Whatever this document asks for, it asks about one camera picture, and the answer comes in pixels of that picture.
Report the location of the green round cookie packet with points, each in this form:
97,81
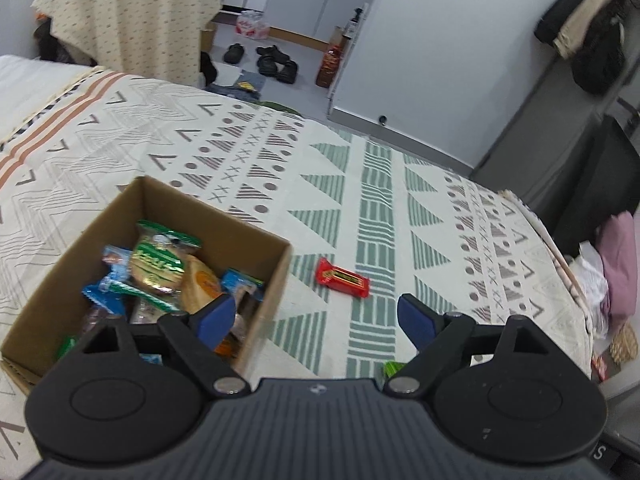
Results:
157,260

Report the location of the black hanging jacket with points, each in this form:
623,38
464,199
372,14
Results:
600,55

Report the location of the pink cloth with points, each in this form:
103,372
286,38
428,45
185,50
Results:
620,260

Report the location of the orange cracker packet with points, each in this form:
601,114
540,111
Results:
200,285

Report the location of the brown bottle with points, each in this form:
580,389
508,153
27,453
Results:
329,66

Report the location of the long blue green snack packet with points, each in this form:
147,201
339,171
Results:
112,295

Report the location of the blue jeans on floor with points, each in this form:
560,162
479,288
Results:
232,87

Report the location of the cardboard box on floor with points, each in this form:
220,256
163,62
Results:
209,37

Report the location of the brown cardboard box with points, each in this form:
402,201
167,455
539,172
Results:
200,220

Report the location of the woven basket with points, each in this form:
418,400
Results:
627,345

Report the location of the red snack packet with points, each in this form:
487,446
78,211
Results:
344,278

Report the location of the patterned blanket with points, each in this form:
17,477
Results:
375,195

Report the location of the white bed sheet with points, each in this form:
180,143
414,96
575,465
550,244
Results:
35,85

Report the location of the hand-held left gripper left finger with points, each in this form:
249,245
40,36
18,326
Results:
217,315

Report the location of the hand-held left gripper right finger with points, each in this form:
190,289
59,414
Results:
417,321

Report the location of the small green snack packet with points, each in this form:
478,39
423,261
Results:
66,347
392,370

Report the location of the black chair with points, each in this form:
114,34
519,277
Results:
600,180

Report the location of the beige hanging garment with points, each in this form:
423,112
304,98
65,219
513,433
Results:
582,15

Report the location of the white plastic bag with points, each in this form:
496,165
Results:
590,275

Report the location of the dark snack packet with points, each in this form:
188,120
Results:
96,319

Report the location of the dark cloth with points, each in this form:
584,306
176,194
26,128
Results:
55,42

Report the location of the pack of water bottles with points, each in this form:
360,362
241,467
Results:
252,25

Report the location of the black shoe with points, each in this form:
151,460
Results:
270,51
287,71
234,53
268,66

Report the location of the clear packet with label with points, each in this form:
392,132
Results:
147,311

